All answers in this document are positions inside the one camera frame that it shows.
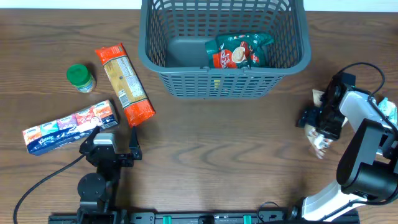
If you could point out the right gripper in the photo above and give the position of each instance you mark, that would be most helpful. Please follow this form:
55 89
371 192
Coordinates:
311 115

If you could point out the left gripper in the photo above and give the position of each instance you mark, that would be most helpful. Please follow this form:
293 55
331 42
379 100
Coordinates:
112 157

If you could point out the beige coffee snack bag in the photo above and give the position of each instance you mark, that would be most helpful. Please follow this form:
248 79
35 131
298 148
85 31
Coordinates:
319 142

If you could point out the Kleenex tissue multipack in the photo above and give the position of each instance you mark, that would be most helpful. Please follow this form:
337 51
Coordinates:
54 134

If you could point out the orange spaghetti package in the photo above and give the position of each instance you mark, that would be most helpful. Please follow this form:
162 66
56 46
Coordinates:
126 84

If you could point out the green lid Knorr jar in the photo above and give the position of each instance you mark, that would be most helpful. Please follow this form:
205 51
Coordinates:
81 78

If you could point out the light blue small packet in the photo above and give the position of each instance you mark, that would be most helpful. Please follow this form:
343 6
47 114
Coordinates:
388 109

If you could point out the green Nescafe coffee bag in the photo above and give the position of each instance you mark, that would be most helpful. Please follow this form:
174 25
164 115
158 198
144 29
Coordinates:
238 50

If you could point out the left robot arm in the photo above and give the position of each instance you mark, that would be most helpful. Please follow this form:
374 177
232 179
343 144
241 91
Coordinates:
98 190

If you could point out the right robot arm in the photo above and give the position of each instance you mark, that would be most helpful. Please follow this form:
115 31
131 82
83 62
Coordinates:
367 171

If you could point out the grey plastic basket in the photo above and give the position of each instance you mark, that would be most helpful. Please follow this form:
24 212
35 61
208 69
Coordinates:
173 35

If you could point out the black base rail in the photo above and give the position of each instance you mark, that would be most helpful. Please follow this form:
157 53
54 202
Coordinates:
265 216

